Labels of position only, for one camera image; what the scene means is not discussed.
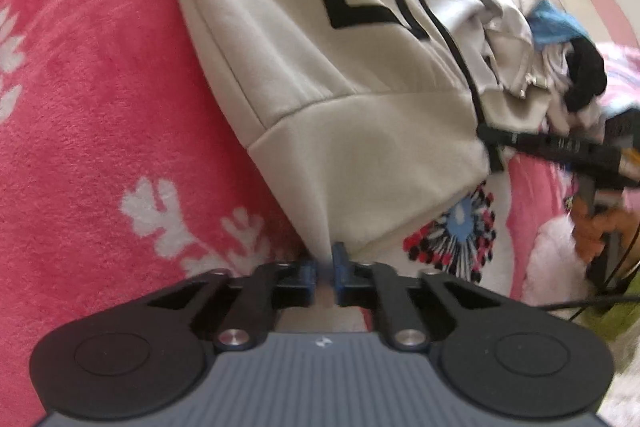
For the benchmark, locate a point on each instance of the beige zip hoodie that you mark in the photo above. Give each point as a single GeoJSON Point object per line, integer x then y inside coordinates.
{"type": "Point", "coordinates": [300, 57]}

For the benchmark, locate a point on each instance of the blue garment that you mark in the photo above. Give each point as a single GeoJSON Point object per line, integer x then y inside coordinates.
{"type": "Point", "coordinates": [552, 24]}

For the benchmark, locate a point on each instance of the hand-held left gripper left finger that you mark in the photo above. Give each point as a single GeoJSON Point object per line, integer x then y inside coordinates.
{"type": "Point", "coordinates": [307, 278]}

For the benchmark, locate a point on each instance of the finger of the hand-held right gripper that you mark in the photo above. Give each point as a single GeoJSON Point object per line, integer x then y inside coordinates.
{"type": "Point", "coordinates": [540, 144]}

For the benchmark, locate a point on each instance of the white garment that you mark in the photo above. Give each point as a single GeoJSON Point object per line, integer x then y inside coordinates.
{"type": "Point", "coordinates": [555, 72]}

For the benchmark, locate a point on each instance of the black garment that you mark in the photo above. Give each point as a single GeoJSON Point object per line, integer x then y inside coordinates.
{"type": "Point", "coordinates": [587, 77]}

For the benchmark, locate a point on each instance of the person's right hand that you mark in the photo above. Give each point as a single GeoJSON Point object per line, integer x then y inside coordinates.
{"type": "Point", "coordinates": [607, 234]}

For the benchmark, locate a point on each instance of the pink floral blanket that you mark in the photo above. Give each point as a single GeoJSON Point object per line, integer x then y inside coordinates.
{"type": "Point", "coordinates": [100, 107]}

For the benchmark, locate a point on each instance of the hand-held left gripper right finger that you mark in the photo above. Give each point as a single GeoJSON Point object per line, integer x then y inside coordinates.
{"type": "Point", "coordinates": [342, 274]}

